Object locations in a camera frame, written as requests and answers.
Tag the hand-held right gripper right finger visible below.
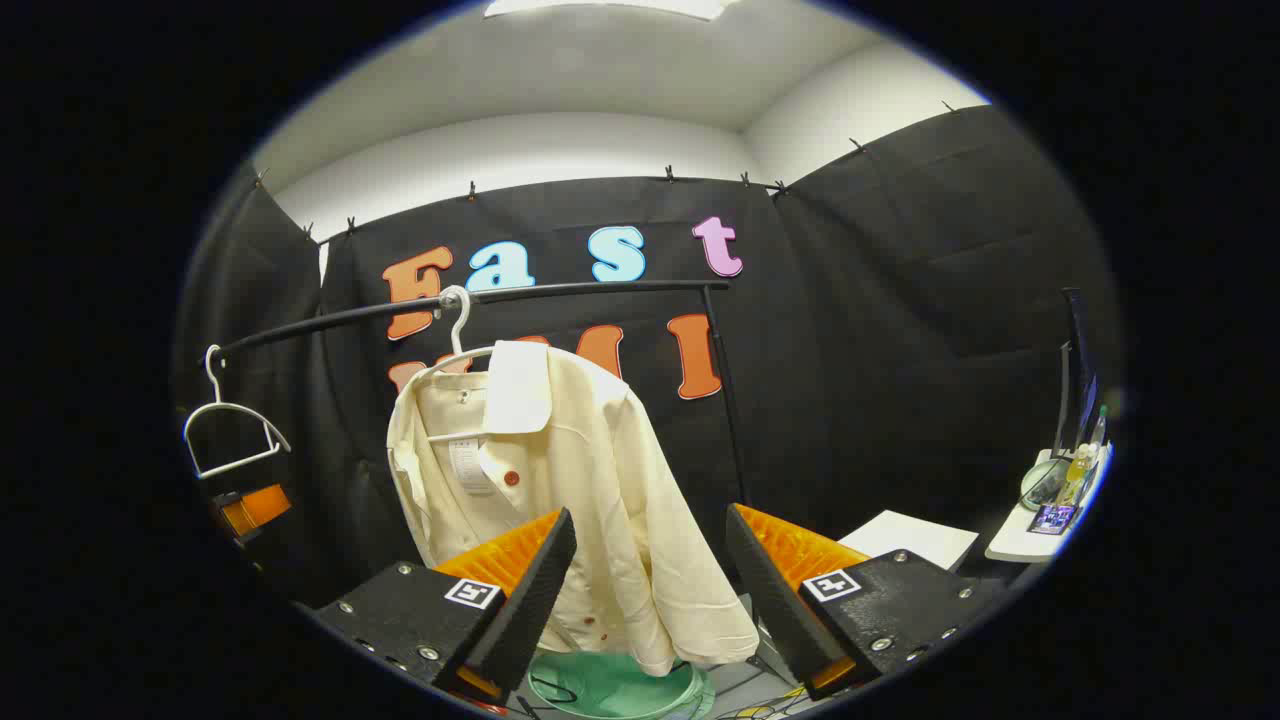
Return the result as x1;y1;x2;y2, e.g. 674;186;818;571
725;503;1011;701

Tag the black clothes rack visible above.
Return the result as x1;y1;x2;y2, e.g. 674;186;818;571
213;280;801;691

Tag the grey drawer cabinet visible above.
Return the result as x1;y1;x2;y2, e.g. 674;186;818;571
838;510;979;571

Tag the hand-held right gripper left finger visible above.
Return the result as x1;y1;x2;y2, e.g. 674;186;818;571
295;507;579;713

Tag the black computer monitor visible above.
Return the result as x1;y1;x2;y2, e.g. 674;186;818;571
1053;288;1101;456

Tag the yellow drink bottle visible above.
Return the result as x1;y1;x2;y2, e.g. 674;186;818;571
1060;445;1093;506

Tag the green laundry hamper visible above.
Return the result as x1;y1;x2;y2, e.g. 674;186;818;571
527;650;716;720

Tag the round glass object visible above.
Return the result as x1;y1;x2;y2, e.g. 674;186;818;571
1020;458;1069;511

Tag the row of black clips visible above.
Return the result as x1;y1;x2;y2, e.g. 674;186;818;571
255;100;961;246

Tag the white side desk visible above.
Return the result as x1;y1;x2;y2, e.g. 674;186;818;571
985;445;1111;563

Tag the cream button shirt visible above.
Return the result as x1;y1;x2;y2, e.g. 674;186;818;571
386;340;761;678

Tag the white clothes hanger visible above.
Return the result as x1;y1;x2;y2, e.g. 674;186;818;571
183;345;293;481
425;285;501;446

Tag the black backdrop cloth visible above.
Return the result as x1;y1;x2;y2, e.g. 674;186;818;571
172;105;1121;611

